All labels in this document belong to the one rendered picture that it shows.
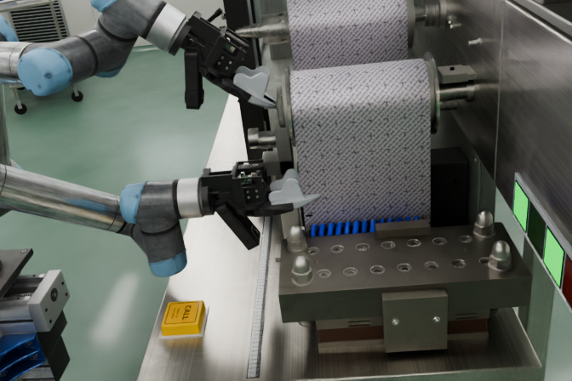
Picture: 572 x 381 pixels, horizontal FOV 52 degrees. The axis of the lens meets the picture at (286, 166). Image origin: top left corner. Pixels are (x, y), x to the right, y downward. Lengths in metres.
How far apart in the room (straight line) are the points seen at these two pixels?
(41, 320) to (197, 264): 0.47
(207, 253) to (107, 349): 1.32
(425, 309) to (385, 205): 0.23
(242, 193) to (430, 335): 0.40
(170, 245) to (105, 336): 1.54
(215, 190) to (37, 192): 0.32
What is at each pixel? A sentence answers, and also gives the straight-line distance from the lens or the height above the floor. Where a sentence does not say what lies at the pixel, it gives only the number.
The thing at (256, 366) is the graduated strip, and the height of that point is 0.90.
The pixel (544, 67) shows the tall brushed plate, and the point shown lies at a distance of 0.78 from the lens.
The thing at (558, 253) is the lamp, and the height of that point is 1.20.
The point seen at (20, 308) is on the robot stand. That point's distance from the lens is 1.62.
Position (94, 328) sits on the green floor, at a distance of 2.72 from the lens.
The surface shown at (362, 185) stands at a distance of 1.09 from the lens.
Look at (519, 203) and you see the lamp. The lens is 0.89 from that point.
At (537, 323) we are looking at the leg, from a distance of 1.55.
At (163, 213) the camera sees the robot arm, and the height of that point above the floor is 1.10.
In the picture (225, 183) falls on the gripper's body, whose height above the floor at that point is 1.14.
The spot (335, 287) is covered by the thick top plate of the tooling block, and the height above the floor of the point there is 1.03.
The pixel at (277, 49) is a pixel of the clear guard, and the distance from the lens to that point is 2.07.
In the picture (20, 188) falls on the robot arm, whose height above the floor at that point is 1.18.
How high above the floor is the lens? 1.63
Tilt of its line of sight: 26 degrees down
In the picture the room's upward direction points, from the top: 7 degrees counter-clockwise
